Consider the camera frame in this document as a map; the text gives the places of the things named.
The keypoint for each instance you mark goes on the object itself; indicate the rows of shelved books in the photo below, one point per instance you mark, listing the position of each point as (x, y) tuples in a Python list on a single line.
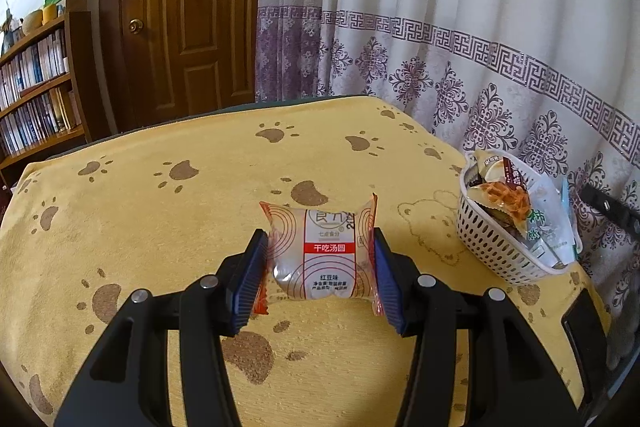
[(30, 72)]

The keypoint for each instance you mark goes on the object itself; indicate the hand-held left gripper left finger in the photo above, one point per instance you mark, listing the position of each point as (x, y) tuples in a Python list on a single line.
[(250, 282)]

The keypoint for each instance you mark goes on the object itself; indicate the beige snack packet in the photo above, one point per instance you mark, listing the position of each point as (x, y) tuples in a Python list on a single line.
[(487, 167)]

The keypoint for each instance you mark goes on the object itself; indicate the white plastic basket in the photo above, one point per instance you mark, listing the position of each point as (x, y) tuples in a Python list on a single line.
[(495, 252)]

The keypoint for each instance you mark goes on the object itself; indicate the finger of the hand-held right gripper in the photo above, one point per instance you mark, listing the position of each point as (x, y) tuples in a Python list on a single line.
[(605, 206)]

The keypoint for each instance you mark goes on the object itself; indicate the white printed packet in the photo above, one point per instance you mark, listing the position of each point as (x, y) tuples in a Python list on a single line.
[(547, 207)]

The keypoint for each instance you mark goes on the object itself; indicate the woven bowl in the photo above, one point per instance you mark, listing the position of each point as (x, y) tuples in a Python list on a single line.
[(32, 21)]

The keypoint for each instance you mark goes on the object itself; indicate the brown wooden door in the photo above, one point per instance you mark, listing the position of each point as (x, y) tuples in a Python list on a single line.
[(200, 7)]

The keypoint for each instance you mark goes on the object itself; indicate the wooden bookshelf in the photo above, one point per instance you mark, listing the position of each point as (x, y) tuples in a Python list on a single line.
[(82, 72)]

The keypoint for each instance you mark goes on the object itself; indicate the yellow paw-print blanket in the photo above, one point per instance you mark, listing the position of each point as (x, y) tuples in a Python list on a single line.
[(150, 232)]

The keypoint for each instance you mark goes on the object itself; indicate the white and red snack packet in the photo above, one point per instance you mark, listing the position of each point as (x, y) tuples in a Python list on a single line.
[(320, 257)]

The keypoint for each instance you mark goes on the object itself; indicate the teal bag of orange snacks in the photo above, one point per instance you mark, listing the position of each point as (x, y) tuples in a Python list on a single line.
[(505, 199)]

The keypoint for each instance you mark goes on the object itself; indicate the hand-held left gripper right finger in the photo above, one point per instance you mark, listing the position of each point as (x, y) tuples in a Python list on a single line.
[(387, 282)]

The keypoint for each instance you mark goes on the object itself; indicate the grey cloth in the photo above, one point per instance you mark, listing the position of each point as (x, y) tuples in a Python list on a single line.
[(620, 342)]

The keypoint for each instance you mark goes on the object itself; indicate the yellow cup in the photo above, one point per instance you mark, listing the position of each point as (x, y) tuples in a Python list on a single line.
[(49, 13)]

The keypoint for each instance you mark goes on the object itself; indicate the brass door knob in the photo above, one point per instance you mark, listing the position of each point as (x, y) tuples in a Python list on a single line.
[(135, 26)]

